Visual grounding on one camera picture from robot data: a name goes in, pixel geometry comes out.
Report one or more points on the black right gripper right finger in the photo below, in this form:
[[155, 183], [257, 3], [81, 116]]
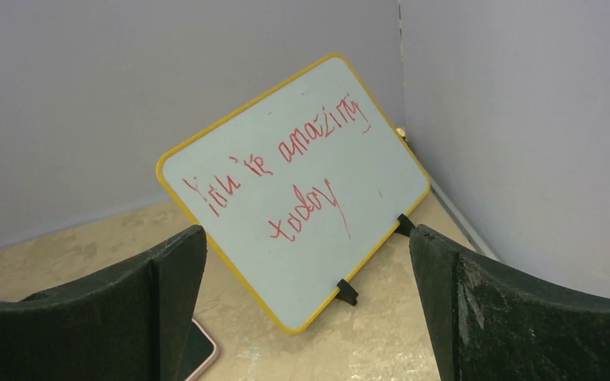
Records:
[[489, 321]]

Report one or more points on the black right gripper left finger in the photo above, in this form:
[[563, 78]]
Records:
[[128, 321]]

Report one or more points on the pink phone case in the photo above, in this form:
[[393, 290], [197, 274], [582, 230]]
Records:
[[199, 353]]

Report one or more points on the black whiteboard stand foot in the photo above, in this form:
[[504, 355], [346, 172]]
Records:
[[346, 293]]

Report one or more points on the yellow framed whiteboard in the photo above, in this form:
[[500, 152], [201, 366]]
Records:
[[298, 188]]

